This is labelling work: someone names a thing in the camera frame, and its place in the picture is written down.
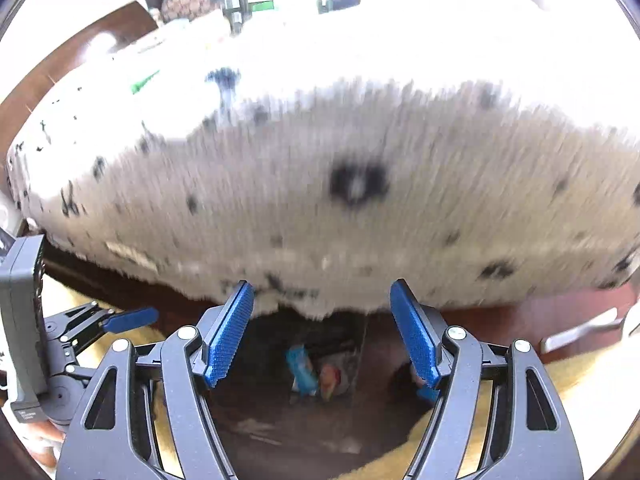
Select clear plastic bin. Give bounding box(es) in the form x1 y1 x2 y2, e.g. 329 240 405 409
284 316 370 407

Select white flat object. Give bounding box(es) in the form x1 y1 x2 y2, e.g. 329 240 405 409
542 307 624 354

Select blue and green packet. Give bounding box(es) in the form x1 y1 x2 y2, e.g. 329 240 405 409
317 0 362 14

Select grey printed fleece blanket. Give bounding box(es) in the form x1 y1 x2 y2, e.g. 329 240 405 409
5 0 640 321

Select dark wooden bed frame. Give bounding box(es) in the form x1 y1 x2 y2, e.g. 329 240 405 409
40 255 631 366

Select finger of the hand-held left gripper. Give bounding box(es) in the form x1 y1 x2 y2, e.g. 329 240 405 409
62 347 108 386
44 301 160 347

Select small green wrapper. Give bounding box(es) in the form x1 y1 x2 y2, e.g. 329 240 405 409
131 72 161 95

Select orange wrapper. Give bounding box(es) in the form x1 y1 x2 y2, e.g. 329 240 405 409
320 363 347 402

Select camouflage patterned pillow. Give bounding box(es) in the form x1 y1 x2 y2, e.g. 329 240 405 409
161 0 222 22

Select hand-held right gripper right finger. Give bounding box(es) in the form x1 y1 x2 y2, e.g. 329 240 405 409
390 279 584 480

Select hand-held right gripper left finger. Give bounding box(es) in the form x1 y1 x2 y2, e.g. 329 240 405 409
55 281 256 480

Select blue snack packet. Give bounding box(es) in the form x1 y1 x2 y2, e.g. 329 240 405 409
286 345 319 395

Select dark wooden headboard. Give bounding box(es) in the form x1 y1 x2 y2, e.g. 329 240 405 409
0 2 158 126

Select person's left hand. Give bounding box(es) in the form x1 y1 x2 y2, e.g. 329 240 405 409
22 419 67 467

